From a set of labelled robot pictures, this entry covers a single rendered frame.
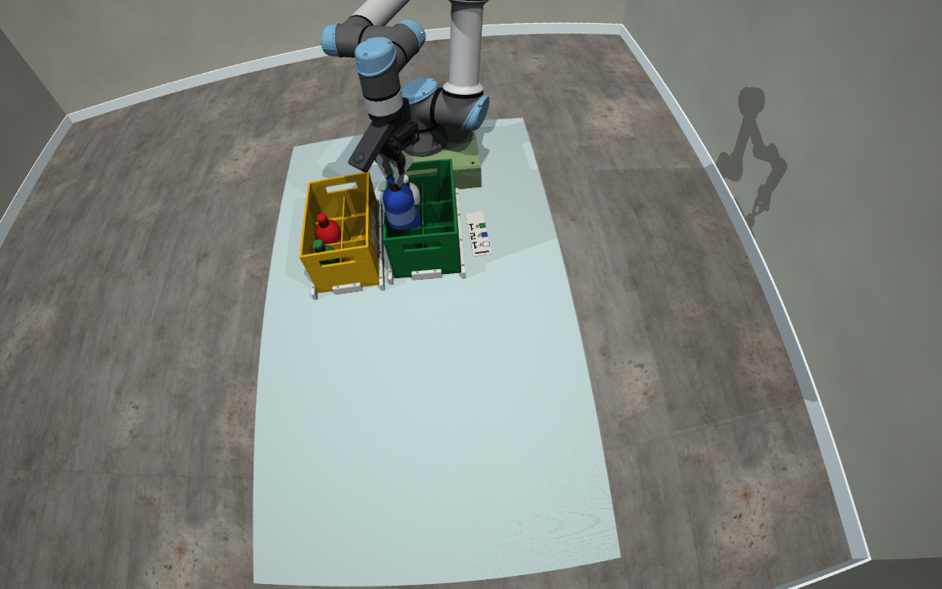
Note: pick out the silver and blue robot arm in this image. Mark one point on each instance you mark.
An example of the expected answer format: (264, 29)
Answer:
(379, 61)

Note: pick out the white bottle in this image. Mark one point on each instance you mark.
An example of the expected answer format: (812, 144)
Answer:
(414, 189)

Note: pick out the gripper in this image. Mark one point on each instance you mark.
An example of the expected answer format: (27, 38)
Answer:
(400, 138)

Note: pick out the yellow crate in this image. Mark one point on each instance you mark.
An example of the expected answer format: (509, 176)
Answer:
(339, 206)

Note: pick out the dark green crate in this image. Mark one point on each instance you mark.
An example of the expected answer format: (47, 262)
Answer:
(437, 225)

